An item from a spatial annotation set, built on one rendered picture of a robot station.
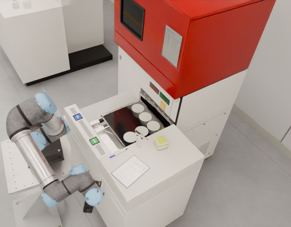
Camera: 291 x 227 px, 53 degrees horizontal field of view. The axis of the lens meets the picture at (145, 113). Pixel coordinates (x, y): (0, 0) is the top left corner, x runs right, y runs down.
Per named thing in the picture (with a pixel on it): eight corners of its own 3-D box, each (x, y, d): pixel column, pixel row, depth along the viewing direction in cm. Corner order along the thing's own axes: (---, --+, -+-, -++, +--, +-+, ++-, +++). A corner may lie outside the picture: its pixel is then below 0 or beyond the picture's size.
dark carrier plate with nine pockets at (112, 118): (139, 101, 238) (140, 100, 238) (165, 128, 220) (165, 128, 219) (102, 116, 223) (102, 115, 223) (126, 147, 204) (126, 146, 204)
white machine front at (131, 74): (120, 76, 270) (120, 39, 241) (174, 134, 226) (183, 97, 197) (117, 78, 268) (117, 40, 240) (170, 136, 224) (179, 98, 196)
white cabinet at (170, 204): (126, 146, 317) (129, 90, 258) (181, 218, 264) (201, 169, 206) (71, 172, 289) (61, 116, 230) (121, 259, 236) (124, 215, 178)
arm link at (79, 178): (59, 177, 124) (73, 198, 124) (82, 162, 126) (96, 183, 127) (61, 175, 131) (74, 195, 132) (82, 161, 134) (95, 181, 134)
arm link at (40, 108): (42, 130, 182) (12, 102, 131) (63, 117, 186) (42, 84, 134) (52, 145, 180) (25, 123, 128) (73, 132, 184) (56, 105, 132)
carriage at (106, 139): (97, 123, 223) (97, 120, 221) (121, 156, 204) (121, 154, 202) (88, 127, 220) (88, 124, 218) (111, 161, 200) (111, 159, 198)
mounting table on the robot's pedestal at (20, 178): (13, 203, 190) (8, 193, 181) (5, 152, 217) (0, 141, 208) (80, 181, 206) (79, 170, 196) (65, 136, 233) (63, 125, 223)
